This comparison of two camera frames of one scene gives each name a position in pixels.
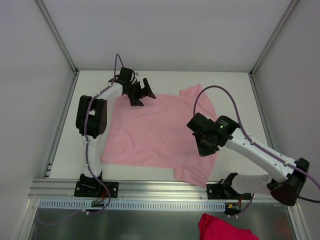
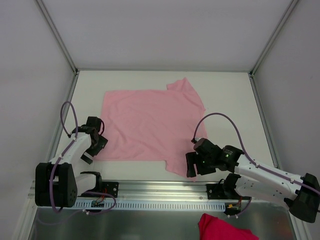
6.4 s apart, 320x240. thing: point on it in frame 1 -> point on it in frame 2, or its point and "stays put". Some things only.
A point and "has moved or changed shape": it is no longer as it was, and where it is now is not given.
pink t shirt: [156, 134] has moved or changed shape
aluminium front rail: [148, 189] stays put
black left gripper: [139, 91] -> [99, 146]
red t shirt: [213, 228] stays put
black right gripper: [204, 145] -> [194, 163]
